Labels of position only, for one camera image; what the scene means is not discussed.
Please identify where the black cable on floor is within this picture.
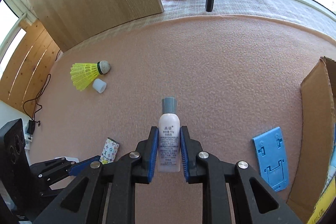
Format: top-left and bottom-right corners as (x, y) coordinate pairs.
(22, 73), (52, 122)

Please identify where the checkered grey white cloth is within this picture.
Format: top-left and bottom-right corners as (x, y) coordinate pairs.
(80, 0), (335, 44)

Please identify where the patterned white lighter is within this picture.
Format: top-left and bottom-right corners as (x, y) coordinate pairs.
(100, 138), (120, 164)

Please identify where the open cardboard box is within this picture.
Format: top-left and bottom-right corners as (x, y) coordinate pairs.
(287, 56), (335, 223)

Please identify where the small white plastic cap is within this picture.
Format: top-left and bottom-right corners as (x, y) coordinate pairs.
(92, 79), (107, 94)

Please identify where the yellow black hair tie card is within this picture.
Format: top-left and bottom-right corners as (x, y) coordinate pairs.
(307, 177), (335, 224)

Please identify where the blue plastic phone stand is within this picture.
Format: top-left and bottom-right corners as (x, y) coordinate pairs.
(252, 127), (289, 192)

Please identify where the slatted pine wood panel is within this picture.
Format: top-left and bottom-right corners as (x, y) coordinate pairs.
(1, 20), (60, 115)

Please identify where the small pink lotion bottle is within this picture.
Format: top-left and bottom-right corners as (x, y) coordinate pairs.
(158, 97), (181, 173)

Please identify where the yellow plastic shuttlecock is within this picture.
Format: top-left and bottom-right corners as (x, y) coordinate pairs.
(70, 60), (111, 91)

